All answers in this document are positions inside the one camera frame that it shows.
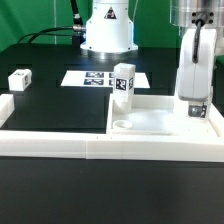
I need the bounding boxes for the white U-shaped fence wall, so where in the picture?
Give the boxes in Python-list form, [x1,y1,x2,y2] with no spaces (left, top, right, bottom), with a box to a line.
[0,94,224,162]

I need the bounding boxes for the white sheet with AprilTags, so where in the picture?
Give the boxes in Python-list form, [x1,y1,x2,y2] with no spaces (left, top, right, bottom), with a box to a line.
[61,70,150,88]

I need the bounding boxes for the white square table top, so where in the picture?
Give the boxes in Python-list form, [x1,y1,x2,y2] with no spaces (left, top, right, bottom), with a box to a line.
[106,95,224,137]

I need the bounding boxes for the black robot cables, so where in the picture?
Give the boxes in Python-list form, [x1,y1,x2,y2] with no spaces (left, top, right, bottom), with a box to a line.
[17,0,88,45]

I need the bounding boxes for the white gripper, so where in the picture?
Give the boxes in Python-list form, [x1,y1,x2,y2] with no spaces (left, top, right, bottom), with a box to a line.
[176,29,217,119]

